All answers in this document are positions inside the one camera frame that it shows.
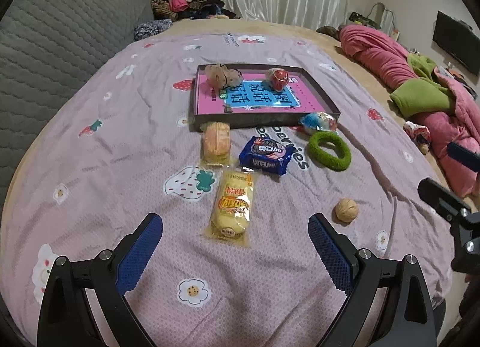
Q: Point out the green fleece blanket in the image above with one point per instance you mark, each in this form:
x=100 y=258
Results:
x=420 y=92

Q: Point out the blue foil egg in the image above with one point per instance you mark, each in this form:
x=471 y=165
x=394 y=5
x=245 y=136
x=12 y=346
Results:
x=318 y=122

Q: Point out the yellow cake packet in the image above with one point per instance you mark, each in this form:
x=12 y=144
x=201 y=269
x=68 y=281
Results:
x=230 y=208

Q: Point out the pink quilt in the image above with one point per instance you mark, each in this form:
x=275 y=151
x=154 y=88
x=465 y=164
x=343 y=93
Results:
x=375 y=51

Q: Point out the brown cloth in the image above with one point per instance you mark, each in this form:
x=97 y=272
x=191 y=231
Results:
x=328 y=31

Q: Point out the red foil egg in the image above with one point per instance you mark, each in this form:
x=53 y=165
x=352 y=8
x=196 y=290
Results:
x=278 y=79

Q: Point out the walnut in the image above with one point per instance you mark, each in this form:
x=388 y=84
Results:
x=347 y=211

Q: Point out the blue patterned cloth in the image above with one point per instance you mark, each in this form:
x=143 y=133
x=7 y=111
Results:
x=152 y=28

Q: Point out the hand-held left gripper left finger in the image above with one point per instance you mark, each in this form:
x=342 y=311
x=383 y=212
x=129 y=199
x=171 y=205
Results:
x=144 y=245

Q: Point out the blue cookie packet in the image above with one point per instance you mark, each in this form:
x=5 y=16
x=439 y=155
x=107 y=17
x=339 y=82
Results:
x=266 y=154

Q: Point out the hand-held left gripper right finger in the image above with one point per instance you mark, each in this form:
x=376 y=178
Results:
x=330 y=249

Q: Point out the grey quilted headboard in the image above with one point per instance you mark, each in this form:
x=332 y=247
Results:
x=56 y=32

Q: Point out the orange cracker packet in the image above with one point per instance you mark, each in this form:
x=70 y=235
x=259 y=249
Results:
x=216 y=140

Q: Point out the white metal chair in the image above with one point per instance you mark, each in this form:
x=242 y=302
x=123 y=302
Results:
x=386 y=19

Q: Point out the green scrunchie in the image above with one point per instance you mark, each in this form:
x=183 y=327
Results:
x=337 y=163

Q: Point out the purple strawberry printed blanket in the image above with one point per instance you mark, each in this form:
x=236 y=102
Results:
x=112 y=144

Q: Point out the black television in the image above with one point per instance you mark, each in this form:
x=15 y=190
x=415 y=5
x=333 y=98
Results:
x=455 y=41

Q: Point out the shallow cardboard box with pink insert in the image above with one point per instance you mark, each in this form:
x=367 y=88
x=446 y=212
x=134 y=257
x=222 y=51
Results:
x=262 y=119

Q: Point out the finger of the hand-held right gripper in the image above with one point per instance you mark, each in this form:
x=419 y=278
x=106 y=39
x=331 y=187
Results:
x=438 y=195
x=463 y=155

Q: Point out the red white patterned toy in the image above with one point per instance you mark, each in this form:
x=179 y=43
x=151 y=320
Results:
x=416 y=131

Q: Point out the beige spotted scrunchie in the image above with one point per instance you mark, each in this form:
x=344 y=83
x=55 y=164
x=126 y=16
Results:
x=221 y=76

